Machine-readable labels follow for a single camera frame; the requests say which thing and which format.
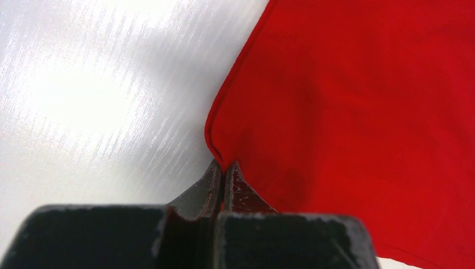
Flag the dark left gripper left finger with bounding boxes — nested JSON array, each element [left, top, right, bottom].
[[167, 160, 222, 219]]

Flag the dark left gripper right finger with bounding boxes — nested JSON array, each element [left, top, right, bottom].
[[222, 161, 277, 214]]

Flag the red t-shirt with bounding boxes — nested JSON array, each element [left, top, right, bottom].
[[205, 1, 474, 268]]

